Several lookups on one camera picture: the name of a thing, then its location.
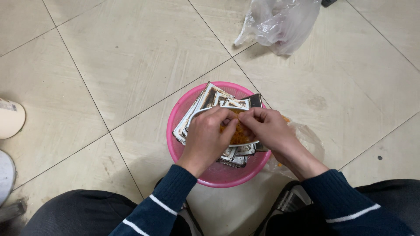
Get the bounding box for person's left hand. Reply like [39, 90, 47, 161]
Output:
[176, 106, 239, 179]

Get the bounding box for person's right hand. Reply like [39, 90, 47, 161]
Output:
[238, 107, 298, 163]

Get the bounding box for white oval meal container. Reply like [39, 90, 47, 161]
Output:
[186, 106, 260, 147]

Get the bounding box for clear bag with food scraps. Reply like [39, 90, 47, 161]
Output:
[262, 115, 326, 180]

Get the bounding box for orange food leftovers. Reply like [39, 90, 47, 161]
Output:
[219, 110, 258, 145]

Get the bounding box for pink plastic basket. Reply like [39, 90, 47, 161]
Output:
[166, 81, 272, 189]

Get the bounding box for stack of dirty white trays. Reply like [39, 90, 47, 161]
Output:
[173, 82, 269, 168]

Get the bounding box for person's right shoe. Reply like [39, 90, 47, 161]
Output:
[253, 180, 313, 236]

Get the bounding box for crumpled clear plastic bag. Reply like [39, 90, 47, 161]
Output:
[234, 0, 322, 56]

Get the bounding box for person's right leg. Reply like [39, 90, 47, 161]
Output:
[262, 179, 420, 236]

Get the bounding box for person's leg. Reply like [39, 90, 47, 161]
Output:
[262, 179, 420, 236]
[19, 189, 184, 236]

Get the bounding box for person's left leg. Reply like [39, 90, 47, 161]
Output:
[19, 189, 184, 236]

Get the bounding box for cream round container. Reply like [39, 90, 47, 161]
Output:
[0, 98, 26, 140]

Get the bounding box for white round bucket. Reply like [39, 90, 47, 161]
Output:
[0, 150, 16, 207]

